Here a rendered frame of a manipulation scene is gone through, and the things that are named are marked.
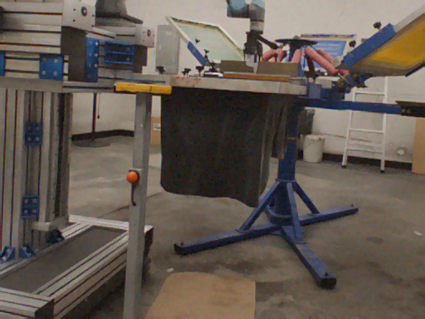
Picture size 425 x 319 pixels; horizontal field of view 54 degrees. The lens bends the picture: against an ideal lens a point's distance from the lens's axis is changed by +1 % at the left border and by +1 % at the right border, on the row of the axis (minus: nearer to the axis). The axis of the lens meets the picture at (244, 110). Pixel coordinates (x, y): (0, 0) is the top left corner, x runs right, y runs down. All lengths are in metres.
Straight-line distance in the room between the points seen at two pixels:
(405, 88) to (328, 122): 1.14
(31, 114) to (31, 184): 0.28
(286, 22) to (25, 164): 5.02
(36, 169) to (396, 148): 5.00
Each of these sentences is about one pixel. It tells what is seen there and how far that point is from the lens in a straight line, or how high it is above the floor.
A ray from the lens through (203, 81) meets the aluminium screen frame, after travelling 1.49.
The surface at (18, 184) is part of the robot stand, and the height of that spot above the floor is 0.53.
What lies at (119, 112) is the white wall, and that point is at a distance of 7.54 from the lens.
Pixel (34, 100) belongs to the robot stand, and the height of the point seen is 0.86.
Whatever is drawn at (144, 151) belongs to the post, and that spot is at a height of 0.73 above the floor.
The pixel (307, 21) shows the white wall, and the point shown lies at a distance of 6.30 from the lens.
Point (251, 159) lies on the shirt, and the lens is 1.54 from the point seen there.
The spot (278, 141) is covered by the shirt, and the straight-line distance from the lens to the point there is 1.78.
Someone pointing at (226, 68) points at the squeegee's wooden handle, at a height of 1.06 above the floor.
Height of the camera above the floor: 0.96
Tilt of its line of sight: 3 degrees down
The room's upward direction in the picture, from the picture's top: 4 degrees clockwise
